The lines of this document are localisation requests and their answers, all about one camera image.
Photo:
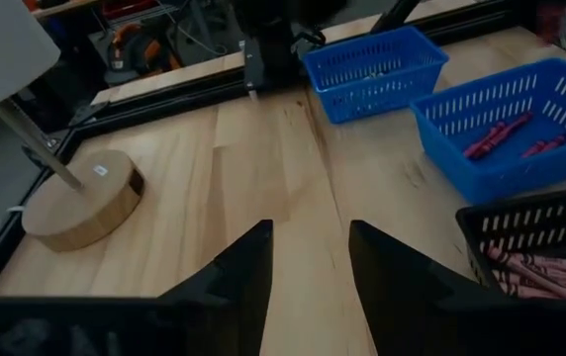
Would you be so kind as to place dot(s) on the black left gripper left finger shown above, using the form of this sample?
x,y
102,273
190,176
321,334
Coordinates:
x,y
139,326

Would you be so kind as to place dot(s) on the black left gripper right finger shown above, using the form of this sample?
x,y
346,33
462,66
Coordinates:
x,y
461,326

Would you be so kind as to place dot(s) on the dark magenta crayon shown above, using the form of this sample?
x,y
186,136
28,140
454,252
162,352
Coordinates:
x,y
535,148
505,131
552,143
483,143

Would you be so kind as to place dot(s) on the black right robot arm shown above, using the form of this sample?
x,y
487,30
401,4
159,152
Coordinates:
x,y
273,54

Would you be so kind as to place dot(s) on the black plastic basket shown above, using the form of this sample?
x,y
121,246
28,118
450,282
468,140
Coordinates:
x,y
468,227

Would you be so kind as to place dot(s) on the white shade wooden table lamp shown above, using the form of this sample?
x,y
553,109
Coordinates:
x,y
80,207

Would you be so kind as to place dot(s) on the blue plastic basket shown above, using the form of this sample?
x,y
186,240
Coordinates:
x,y
387,104
486,178

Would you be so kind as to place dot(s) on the orange shop vacuum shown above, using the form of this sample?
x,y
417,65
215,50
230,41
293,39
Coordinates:
x,y
152,49

